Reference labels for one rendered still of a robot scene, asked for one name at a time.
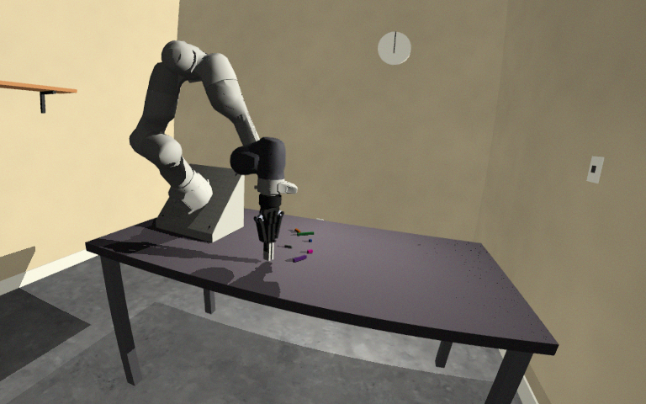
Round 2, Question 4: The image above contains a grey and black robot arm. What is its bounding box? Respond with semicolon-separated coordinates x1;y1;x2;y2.
130;40;298;214

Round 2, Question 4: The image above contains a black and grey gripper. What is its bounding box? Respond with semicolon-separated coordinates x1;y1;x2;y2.
254;194;284;261

